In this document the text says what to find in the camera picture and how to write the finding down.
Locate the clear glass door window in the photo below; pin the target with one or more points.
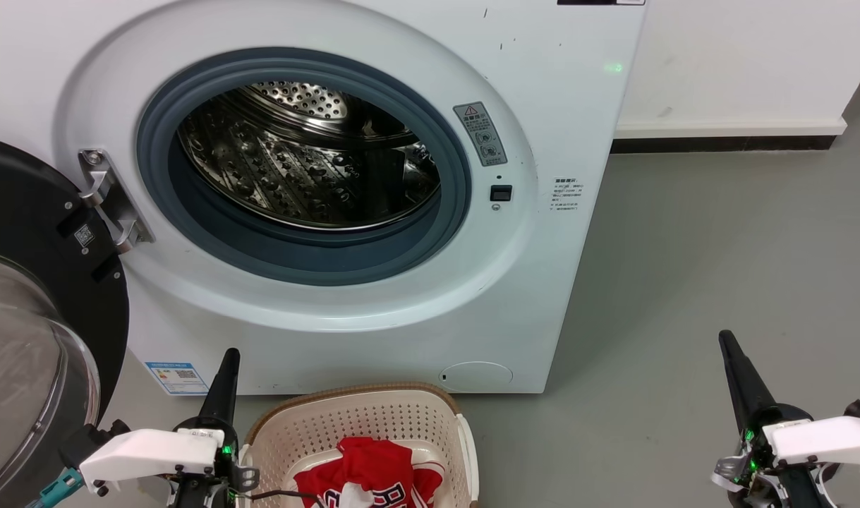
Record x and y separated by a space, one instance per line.
17 367

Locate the stainless steel washing machine drum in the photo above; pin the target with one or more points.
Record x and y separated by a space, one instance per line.
295 169

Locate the blue energy label sticker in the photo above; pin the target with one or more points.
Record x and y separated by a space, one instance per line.
177 379

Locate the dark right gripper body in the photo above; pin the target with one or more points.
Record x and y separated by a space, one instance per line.
761 466

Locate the grey warning sticker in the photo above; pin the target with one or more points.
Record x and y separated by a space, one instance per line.
480 134

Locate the silver metal door hinge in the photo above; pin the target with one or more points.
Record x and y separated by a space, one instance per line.
111 201

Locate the red and white jersey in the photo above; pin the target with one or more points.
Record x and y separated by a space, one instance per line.
373 466

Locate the white QR code sticker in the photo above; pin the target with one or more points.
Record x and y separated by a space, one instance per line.
85 235

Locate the black door latch socket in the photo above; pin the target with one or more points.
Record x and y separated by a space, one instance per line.
501 193

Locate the grey rubber door gasket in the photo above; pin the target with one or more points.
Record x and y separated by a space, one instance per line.
303 262

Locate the small printed text sticker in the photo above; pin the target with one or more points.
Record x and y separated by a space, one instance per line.
567 194

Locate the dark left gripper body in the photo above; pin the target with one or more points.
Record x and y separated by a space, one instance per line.
221 490

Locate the white front-load washing machine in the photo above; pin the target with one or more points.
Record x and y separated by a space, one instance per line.
549 106

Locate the round white filter cover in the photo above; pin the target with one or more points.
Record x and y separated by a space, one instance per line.
475 376

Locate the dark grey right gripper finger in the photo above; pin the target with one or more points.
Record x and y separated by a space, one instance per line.
747 388

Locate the black wall baseboard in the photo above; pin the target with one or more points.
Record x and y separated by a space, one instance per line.
719 143

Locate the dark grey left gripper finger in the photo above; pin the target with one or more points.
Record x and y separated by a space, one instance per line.
223 391

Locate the cream perforated laundry basket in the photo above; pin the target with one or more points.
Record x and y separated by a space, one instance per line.
373 420

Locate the black round washer door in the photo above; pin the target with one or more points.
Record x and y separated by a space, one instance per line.
20 204

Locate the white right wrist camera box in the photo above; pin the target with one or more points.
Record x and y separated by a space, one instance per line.
825 439

